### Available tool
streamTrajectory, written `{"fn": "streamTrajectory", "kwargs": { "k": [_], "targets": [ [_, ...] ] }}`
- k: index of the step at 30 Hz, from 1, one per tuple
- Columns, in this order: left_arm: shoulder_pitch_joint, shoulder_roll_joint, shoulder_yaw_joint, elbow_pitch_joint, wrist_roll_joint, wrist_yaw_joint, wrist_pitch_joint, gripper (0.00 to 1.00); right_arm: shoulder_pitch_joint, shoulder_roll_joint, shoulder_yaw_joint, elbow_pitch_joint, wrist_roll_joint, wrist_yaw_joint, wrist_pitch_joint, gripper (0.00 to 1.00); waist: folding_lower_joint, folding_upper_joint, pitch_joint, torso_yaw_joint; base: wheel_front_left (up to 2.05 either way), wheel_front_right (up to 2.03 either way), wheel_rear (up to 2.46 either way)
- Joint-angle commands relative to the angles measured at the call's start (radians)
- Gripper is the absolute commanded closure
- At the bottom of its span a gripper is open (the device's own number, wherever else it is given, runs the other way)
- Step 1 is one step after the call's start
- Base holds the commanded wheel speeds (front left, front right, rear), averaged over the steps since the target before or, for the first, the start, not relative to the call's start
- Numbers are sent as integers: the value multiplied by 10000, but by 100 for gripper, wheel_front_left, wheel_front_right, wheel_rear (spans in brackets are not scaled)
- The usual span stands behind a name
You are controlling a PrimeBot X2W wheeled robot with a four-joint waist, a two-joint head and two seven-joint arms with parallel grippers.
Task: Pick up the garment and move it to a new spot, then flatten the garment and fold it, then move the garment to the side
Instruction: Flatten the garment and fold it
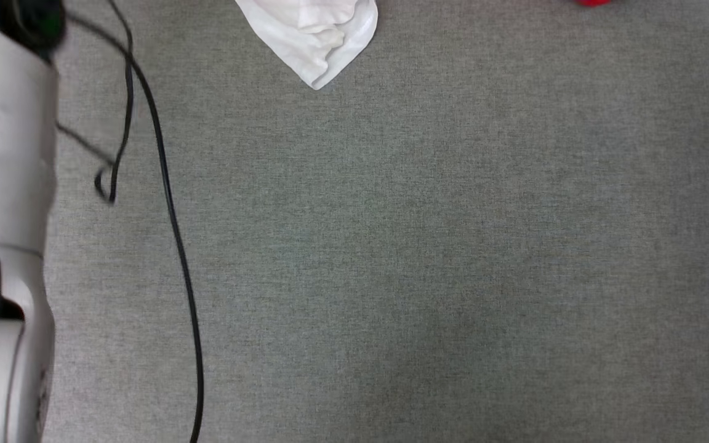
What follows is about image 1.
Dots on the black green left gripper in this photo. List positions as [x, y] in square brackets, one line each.
[25, 21]

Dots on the red garment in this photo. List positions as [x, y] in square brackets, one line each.
[593, 2]

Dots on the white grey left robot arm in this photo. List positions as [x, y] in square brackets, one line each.
[4, 154]

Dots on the white garment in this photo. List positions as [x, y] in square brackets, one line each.
[311, 37]

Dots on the grey fabric sofa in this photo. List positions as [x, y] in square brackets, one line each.
[422, 258]

